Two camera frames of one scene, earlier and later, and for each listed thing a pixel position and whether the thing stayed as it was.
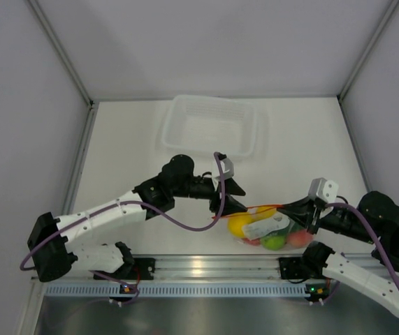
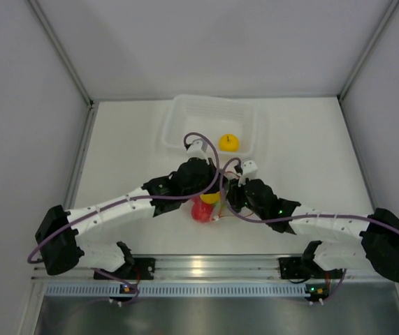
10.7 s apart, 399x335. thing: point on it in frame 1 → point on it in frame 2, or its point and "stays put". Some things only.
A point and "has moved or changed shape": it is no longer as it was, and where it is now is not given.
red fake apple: (256, 241) → (201, 212)
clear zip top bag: (271, 227) has moved or changed shape
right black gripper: (302, 212) → (234, 192)
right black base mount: (293, 268) stays put
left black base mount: (142, 269) stays put
